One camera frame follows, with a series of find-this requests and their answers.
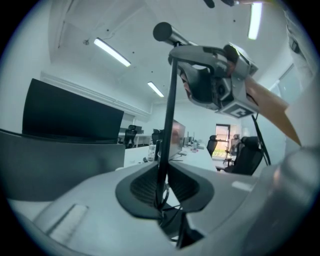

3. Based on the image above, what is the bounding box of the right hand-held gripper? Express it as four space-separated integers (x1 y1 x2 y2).
167 42 260 119

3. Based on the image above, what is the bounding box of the person's white shirt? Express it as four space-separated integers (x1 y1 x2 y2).
259 0 320 256

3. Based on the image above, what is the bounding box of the ceiling light strip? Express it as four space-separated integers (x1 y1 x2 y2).
147 80 166 99
93 37 132 68
247 1 264 41

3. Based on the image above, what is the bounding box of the person's right forearm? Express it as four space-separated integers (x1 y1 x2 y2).
245 76 302 147

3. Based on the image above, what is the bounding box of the grey desk divider panel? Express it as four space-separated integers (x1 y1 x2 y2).
0 128 126 202

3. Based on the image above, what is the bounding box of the glass door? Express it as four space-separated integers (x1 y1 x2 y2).
215 123 231 160

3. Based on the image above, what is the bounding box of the large black curved monitor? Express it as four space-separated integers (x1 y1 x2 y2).
21 77 125 145

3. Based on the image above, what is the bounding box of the large white office desk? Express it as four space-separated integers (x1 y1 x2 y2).
7 143 261 226

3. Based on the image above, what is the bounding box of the black monitor on stand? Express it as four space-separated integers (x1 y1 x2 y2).
169 119 187 161

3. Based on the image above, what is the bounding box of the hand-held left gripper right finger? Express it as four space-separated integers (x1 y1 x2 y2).
166 161 266 256

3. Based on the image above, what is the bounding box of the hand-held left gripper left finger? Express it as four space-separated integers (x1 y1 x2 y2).
32 159 176 256

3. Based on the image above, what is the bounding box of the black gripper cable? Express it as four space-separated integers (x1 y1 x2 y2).
250 113 272 167

